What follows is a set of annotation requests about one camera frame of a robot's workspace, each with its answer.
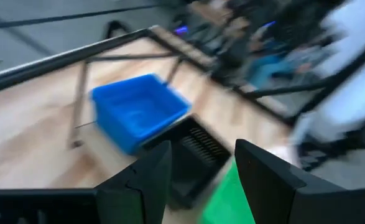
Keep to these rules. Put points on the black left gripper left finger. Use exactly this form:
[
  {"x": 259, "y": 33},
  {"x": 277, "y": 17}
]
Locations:
[{"x": 151, "y": 186}]

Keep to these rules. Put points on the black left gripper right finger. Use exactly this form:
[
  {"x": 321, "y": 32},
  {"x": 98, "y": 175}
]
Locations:
[{"x": 272, "y": 193}]

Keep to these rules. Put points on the green plastic basket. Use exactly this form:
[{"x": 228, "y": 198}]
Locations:
[{"x": 229, "y": 202}]

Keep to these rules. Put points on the black plastic basket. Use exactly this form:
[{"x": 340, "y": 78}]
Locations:
[{"x": 194, "y": 161}]

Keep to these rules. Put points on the wooden shelf with black legs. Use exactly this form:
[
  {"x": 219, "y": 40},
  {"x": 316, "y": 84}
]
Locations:
[{"x": 78, "y": 102}]

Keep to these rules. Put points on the blue plastic basket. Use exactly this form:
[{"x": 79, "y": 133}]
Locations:
[{"x": 138, "y": 109}]

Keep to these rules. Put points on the person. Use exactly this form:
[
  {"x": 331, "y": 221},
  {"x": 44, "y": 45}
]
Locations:
[{"x": 275, "y": 68}]

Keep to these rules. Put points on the black aluminium table frame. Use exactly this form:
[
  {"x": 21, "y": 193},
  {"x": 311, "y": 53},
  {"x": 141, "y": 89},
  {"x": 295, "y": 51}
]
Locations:
[{"x": 45, "y": 67}]

